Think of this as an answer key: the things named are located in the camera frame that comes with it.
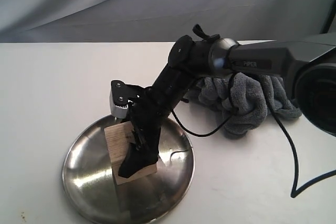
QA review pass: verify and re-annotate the grey backdrop curtain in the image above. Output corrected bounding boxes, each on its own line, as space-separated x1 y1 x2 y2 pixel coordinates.
1 0 334 42

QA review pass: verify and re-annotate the black camera cable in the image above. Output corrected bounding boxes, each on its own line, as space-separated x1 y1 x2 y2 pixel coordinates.
167 24 336 199

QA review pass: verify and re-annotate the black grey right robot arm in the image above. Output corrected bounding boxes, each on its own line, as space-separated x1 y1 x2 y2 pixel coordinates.
118 34 335 178

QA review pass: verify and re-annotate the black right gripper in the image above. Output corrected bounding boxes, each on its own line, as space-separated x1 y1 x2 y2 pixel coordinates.
118 35 195 178

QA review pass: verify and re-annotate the round stainless steel plate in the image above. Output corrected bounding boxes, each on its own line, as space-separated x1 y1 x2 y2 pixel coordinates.
62 115 195 223

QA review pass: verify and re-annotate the grey fluffy towel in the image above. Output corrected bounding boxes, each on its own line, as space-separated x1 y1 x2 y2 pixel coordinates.
185 73 302 139

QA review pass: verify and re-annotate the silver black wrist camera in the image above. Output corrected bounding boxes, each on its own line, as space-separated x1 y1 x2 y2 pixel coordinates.
109 80 143 119

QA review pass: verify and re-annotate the wooden cube block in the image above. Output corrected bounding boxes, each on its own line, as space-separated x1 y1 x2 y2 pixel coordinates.
104 122 158 185

